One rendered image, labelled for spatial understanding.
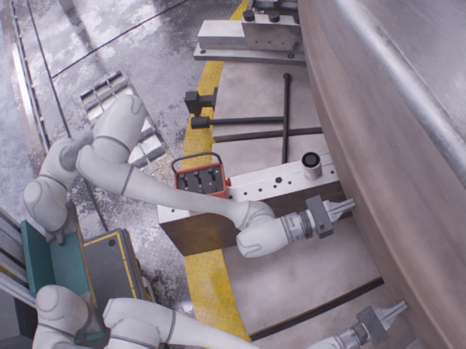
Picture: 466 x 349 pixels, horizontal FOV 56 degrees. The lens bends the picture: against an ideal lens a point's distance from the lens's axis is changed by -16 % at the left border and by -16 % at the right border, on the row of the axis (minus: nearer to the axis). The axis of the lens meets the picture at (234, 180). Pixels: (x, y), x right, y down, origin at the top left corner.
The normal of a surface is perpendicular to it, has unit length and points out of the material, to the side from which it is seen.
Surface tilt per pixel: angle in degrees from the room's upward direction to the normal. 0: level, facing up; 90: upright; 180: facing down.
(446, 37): 0
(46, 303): 10
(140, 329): 32
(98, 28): 0
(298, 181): 0
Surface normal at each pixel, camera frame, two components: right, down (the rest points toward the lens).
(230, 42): -0.26, 0.67
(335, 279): -0.18, -0.48
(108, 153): 0.26, -0.20
